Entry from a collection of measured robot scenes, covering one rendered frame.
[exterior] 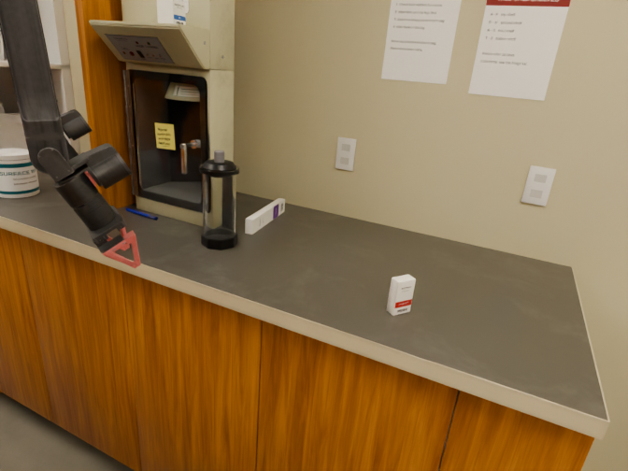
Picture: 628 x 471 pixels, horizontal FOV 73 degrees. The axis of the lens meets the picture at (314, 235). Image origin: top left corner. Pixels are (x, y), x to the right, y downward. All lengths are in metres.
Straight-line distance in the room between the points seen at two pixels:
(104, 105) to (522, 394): 1.35
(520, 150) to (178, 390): 1.23
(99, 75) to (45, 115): 0.67
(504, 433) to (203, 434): 0.82
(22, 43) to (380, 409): 0.94
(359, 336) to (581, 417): 0.40
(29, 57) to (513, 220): 1.30
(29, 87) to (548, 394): 1.01
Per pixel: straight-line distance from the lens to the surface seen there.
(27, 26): 0.85
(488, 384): 0.87
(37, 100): 0.85
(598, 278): 1.56
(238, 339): 1.09
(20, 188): 1.77
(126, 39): 1.37
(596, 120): 1.45
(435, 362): 0.86
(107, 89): 1.52
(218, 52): 1.31
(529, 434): 0.96
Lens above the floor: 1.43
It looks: 21 degrees down
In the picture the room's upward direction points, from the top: 5 degrees clockwise
